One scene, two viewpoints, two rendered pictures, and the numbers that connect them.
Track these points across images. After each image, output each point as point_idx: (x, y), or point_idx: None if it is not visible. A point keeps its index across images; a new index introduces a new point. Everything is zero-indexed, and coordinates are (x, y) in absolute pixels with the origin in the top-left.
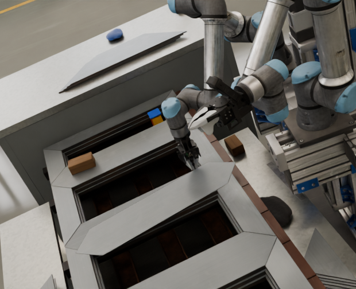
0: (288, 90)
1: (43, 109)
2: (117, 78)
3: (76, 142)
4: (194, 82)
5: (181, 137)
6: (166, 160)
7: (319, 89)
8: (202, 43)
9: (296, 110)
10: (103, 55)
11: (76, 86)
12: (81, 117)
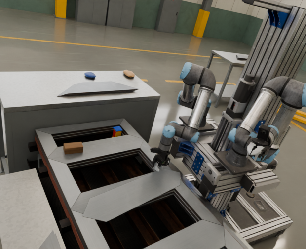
0: (201, 139)
1: (47, 103)
2: (100, 101)
3: (62, 132)
4: (133, 118)
5: (166, 150)
6: (120, 159)
7: None
8: (147, 99)
9: (222, 153)
10: (87, 84)
11: (70, 96)
12: (67, 116)
